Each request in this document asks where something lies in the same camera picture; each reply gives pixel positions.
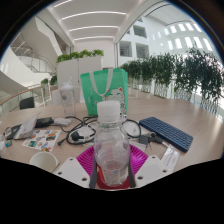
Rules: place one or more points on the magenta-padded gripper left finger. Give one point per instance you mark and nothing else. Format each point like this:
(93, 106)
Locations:
(86, 161)

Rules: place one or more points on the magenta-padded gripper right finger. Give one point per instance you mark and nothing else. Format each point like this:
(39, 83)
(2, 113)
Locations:
(138, 160)

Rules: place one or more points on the clear plastic water bottle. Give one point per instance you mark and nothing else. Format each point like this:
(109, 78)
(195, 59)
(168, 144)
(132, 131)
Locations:
(111, 153)

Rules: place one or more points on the black key fob with keys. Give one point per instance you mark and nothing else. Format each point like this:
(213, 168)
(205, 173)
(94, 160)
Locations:
(146, 139)

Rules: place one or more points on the clear plastic packet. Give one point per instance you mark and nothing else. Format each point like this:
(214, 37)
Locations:
(170, 157)

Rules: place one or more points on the flat round red coaster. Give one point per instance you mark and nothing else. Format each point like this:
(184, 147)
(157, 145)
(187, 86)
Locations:
(113, 187)

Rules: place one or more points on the dark blue keyboard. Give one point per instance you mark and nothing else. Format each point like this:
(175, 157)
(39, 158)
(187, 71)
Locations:
(166, 133)

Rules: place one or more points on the white grid-pattern mug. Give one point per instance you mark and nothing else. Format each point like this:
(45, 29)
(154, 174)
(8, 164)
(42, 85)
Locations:
(43, 160)

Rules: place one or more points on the white power adapter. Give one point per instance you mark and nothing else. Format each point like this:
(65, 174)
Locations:
(62, 121)

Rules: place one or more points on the colourful sticker sheet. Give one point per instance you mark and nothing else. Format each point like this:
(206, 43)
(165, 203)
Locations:
(41, 140)

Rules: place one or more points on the black power adapter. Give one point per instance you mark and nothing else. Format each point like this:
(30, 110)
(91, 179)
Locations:
(44, 122)

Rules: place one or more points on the clear tumbler with lid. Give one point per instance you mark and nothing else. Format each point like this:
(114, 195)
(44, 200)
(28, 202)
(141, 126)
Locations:
(67, 100)

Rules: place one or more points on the open printed booklet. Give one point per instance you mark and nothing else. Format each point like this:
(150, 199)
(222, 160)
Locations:
(27, 128)

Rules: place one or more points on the green tote bag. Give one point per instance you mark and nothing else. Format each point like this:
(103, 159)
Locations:
(100, 86)

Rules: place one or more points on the black notebook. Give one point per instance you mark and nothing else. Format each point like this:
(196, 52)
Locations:
(12, 132)

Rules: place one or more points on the teal highlighter pen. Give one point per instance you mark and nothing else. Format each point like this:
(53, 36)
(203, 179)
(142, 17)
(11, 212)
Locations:
(8, 143)

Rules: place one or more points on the black chair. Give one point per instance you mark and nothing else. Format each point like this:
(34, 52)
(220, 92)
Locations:
(26, 103)

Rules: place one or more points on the brown planter with green plants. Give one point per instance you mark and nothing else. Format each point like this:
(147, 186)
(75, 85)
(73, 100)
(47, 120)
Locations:
(49, 81)

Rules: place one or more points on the white cabinet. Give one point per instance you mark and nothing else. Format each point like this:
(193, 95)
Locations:
(71, 71)

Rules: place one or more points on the glass railing with wooden handrail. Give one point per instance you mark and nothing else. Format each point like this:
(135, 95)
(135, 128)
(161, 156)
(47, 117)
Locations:
(16, 98)

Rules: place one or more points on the row of tall green plants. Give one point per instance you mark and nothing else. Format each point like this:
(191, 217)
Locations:
(186, 73)

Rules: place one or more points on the green plants atop cabinet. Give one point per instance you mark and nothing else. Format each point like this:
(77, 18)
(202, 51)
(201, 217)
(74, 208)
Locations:
(80, 54)

